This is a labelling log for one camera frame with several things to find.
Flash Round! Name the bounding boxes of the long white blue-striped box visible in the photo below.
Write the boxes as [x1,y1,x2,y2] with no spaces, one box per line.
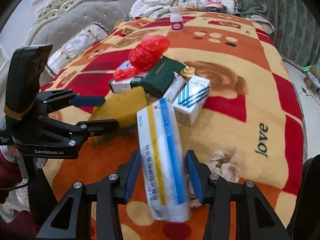
[137,98,189,223]

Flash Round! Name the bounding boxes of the yellow cloth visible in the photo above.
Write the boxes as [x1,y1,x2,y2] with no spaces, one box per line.
[89,87,148,138]

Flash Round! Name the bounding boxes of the crumpled white tissue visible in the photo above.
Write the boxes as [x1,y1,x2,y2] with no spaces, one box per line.
[187,146,242,209]

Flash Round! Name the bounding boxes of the white red cigarette box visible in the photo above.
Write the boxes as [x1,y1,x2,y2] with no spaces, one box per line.
[108,72,148,93]

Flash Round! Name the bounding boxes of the patterned fleece blanket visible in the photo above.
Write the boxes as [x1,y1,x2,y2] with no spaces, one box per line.
[41,12,304,239]

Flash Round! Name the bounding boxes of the white embroidered pillow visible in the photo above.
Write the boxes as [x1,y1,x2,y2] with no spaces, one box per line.
[45,22,109,77]

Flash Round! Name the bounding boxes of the white box blue diagonal stripes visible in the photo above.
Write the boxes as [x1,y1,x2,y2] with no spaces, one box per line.
[172,75,210,126]

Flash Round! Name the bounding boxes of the red plastic bag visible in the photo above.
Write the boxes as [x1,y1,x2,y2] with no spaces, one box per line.
[113,35,170,82]

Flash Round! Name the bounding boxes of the gold foil wrapper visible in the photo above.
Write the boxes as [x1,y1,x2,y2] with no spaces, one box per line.
[180,66,195,78]

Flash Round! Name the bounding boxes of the grey tufted headboard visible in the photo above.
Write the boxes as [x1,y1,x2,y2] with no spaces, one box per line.
[25,0,128,52]

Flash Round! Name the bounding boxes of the white pink-label bottle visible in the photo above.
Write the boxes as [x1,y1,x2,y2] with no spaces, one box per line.
[169,7,184,31]

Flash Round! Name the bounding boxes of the pile of folded bedding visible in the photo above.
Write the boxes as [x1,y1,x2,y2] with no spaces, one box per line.
[129,0,238,20]

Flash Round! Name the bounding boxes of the green patterned curtain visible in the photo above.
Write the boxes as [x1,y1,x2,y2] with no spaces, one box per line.
[236,0,319,66]

